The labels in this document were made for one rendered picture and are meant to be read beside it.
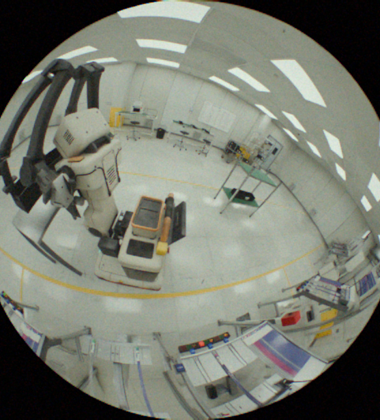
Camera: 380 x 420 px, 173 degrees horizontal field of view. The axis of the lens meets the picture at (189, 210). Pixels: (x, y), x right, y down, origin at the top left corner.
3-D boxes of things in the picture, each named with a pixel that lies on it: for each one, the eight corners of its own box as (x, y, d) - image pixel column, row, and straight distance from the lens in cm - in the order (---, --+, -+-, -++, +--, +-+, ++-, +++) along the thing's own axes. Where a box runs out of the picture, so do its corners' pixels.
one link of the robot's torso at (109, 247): (129, 228, 106) (128, 208, 86) (120, 261, 95) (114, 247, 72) (100, 221, 114) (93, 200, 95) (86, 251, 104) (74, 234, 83)
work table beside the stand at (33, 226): (101, 225, 180) (86, 173, 125) (81, 276, 162) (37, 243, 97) (75, 217, 202) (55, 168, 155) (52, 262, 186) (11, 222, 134)
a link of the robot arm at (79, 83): (79, 71, 70) (99, 64, 76) (74, 65, 74) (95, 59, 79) (65, 122, 102) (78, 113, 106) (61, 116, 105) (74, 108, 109)
